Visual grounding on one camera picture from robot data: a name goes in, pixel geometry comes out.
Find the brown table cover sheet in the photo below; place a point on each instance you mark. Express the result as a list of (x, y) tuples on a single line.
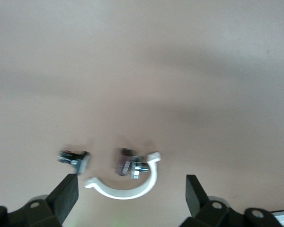
[(142, 71)]

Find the small black and white clip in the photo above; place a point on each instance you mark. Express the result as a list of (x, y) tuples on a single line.
[(79, 163)]

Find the brown block with bolt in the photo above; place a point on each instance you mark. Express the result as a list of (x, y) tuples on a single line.
[(124, 163)]

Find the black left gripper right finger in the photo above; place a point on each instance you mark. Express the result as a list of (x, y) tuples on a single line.
[(203, 212)]

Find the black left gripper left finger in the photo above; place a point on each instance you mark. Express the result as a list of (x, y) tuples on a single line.
[(59, 203)]

